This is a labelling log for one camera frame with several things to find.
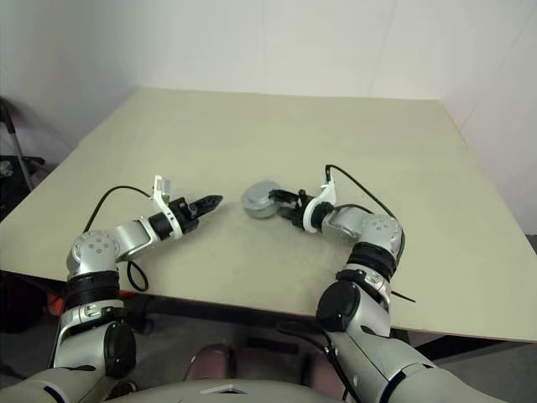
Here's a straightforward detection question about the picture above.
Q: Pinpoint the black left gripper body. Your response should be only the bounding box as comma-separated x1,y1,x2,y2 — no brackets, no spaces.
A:
169,196,201,236

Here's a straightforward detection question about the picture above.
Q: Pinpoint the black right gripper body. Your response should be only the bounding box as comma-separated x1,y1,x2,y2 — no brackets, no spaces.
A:
288,188,315,232

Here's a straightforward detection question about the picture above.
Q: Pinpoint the dark maroon rounded shape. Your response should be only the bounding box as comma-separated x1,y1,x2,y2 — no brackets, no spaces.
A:
188,343,235,382

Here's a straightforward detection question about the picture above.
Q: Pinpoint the small orange object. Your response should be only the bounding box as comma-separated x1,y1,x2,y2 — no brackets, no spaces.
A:
47,292,65,317

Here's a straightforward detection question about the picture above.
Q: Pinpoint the silver and black tripod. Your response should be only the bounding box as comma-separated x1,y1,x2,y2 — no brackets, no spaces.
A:
0,97,47,211

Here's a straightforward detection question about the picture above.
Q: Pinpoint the silver robot torso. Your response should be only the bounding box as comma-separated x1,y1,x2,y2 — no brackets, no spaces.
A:
0,369,420,403

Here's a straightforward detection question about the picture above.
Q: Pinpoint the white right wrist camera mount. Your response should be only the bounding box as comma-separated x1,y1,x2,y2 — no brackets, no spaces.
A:
301,170,339,234

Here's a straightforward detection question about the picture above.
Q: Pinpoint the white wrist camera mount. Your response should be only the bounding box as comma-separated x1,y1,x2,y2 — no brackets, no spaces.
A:
150,175,185,239
301,170,339,234

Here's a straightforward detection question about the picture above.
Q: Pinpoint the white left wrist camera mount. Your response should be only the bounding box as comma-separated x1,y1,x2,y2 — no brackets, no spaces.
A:
150,175,185,239

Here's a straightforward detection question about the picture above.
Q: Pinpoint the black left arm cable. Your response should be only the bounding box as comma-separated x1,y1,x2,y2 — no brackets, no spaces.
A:
83,186,155,294

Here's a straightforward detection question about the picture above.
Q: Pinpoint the black table frame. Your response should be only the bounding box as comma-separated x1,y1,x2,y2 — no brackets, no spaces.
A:
0,270,462,362

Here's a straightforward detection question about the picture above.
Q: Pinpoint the black cable tie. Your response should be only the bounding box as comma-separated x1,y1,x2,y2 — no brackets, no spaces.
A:
388,289,417,304

